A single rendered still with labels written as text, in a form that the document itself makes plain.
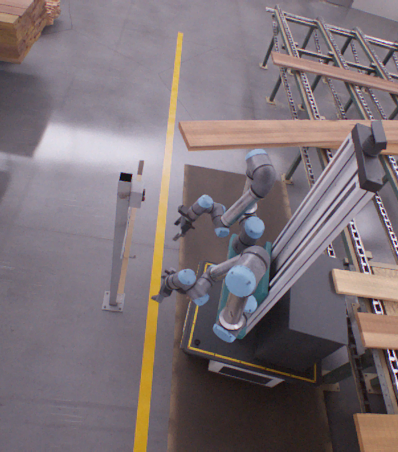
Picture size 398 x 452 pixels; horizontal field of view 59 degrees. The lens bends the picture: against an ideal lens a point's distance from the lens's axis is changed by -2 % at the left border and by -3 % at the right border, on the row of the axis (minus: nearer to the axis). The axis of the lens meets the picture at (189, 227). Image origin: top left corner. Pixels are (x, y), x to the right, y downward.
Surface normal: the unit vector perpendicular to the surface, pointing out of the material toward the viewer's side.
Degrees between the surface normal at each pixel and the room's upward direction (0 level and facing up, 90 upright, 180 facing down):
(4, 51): 90
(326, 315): 0
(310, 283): 0
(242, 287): 83
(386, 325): 0
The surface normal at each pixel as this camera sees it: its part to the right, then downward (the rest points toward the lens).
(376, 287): 0.21, -0.59
